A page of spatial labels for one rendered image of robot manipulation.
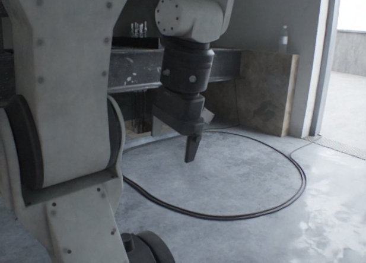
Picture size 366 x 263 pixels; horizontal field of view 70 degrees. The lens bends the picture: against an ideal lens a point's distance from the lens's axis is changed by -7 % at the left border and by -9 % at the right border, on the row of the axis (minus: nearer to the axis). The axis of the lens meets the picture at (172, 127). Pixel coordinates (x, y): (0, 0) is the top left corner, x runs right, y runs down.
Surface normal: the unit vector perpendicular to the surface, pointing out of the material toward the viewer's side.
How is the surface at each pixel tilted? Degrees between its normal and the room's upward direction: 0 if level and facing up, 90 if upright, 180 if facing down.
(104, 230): 60
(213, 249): 0
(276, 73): 90
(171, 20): 90
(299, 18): 90
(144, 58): 90
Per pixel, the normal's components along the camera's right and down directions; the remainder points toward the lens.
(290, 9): -0.79, 0.18
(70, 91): 0.64, 0.42
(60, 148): 0.66, 0.19
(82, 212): 0.58, -0.25
